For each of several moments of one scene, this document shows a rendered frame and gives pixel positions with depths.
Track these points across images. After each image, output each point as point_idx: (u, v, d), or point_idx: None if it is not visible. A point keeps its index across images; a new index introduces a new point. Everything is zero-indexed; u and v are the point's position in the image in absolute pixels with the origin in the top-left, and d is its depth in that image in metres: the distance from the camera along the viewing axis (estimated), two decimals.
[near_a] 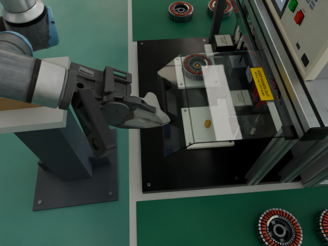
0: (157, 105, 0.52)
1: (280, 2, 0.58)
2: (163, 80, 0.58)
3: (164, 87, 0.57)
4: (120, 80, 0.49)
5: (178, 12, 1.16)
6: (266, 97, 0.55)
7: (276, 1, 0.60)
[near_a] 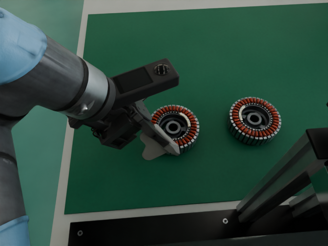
0: None
1: None
2: None
3: None
4: None
5: None
6: None
7: None
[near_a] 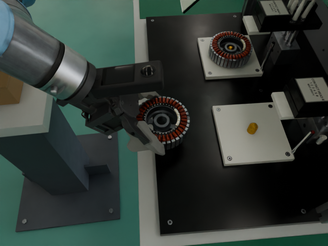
0: None
1: None
2: None
3: None
4: None
5: (150, 129, 0.50)
6: None
7: None
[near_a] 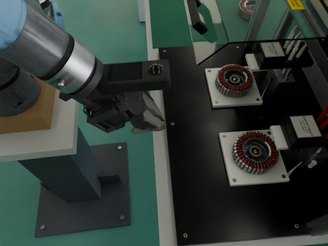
0: None
1: None
2: None
3: (194, 0, 0.58)
4: None
5: (249, 158, 0.64)
6: (297, 8, 0.56)
7: None
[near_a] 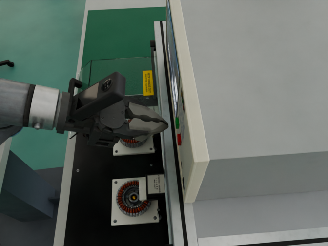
0: None
1: (175, 110, 0.58)
2: (73, 80, 0.75)
3: (72, 85, 0.74)
4: None
5: (126, 204, 0.81)
6: (148, 93, 0.72)
7: (174, 105, 0.61)
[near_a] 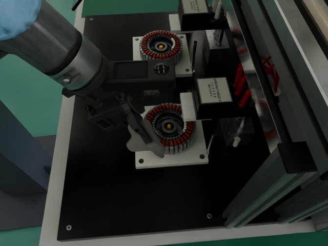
0: None
1: None
2: None
3: None
4: None
5: (158, 134, 0.52)
6: None
7: None
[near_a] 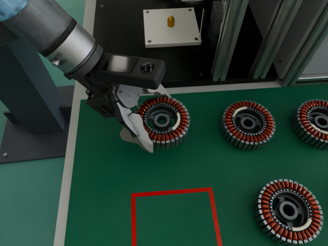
0: None
1: None
2: None
3: None
4: None
5: (146, 124, 0.51)
6: None
7: None
